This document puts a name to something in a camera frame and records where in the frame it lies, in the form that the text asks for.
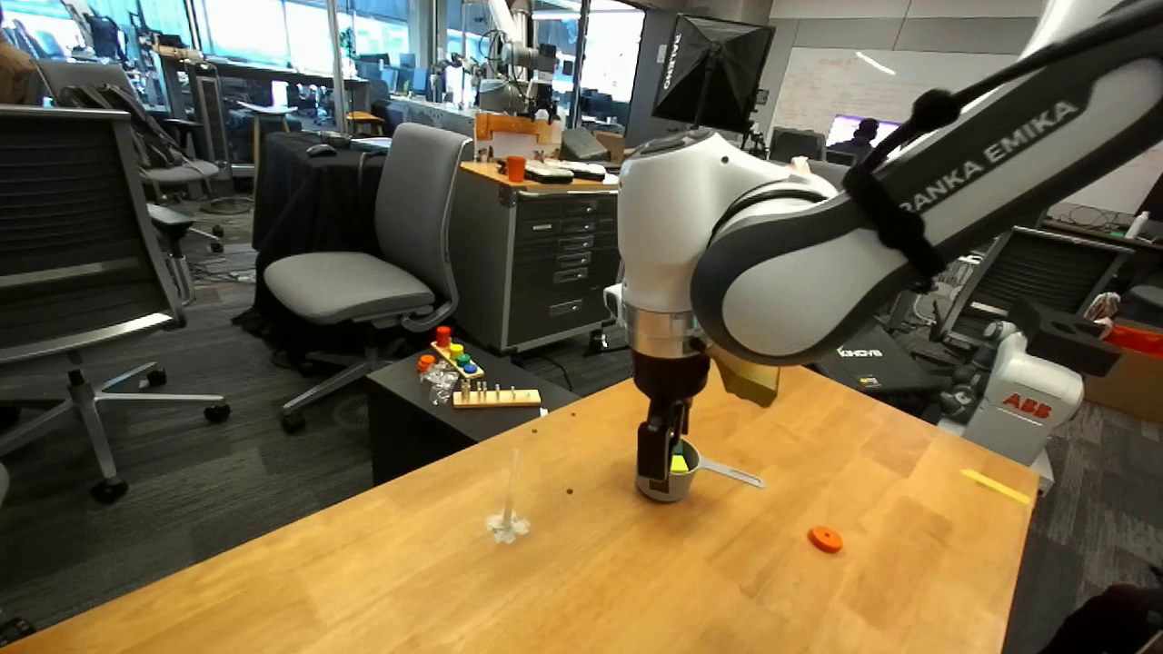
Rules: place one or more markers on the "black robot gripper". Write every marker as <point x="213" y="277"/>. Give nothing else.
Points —
<point x="670" y="386"/>

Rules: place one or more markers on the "grey measuring cup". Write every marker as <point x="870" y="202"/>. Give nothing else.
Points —
<point x="677" y="486"/>

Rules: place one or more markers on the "white ABB robot base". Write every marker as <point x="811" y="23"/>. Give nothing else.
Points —
<point x="1027" y="398"/>

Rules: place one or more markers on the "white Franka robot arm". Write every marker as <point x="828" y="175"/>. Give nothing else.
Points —
<point x="736" y="267"/>

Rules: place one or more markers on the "orange round disc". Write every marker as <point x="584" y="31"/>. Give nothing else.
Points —
<point x="826" y="539"/>

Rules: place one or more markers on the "grey filing cabinet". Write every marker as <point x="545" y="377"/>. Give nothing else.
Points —
<point x="533" y="258"/>

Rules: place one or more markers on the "small black side table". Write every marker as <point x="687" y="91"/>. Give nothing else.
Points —
<point x="410" y="429"/>

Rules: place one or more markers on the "grey chair at right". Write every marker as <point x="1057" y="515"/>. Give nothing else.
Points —
<point x="403" y="285"/>

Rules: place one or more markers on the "yellow tape strip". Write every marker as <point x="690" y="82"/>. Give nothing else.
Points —
<point x="992" y="486"/>

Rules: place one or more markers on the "black softbox light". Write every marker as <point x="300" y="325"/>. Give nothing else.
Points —
<point x="714" y="72"/>

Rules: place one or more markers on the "black mesh office chair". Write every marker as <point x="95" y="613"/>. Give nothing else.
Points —
<point x="81" y="267"/>

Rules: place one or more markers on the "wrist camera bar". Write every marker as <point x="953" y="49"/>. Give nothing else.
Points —
<point x="746" y="377"/>

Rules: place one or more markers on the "colourful stacking ring toy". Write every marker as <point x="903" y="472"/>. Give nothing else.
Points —
<point x="446" y="366"/>

